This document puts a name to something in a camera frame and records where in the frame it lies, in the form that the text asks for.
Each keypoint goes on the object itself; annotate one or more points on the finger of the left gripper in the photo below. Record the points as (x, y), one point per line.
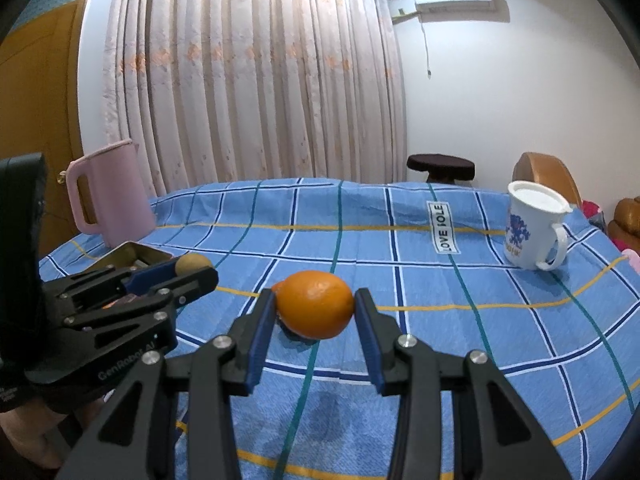
(98, 288)
(129, 326)

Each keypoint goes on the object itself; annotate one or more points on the tan round longan fruit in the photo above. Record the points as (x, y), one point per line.
(191, 262)

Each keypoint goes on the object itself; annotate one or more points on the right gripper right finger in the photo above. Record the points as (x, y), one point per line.
(496, 435)

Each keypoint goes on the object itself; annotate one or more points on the dark round stool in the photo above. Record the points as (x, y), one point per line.
(440, 168)

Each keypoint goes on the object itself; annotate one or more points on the white blue printed mug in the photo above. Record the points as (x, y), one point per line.
(535, 238)

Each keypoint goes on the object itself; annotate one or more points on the pink metal tin box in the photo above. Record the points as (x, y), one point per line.
(130, 254)

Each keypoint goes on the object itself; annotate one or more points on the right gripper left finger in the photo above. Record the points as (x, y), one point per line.
(133, 436)

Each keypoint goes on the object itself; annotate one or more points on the floral pink curtain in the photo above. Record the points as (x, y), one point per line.
(229, 90)

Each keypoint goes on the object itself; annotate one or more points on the wooden door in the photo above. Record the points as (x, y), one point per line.
(39, 102)

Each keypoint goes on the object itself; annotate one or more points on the orange tangerine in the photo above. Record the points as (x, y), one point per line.
(314, 304)

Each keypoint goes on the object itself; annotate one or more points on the pink floral cloth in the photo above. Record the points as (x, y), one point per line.
(623, 229)

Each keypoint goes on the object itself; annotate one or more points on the left hand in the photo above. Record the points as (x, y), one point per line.
(26, 452)

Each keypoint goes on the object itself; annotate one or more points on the pink electric kettle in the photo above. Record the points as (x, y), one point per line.
(117, 194)

